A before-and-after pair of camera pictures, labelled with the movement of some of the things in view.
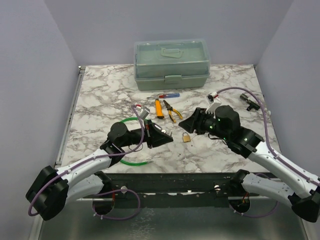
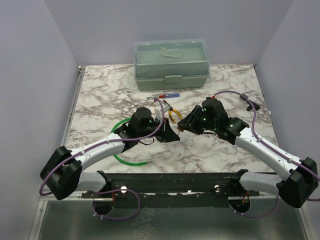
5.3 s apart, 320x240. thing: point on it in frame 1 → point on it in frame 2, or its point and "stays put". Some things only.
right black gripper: (196, 120) stays put
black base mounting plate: (170, 190) stays put
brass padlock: (186, 137) → (180, 127)
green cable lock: (137, 163) stays put
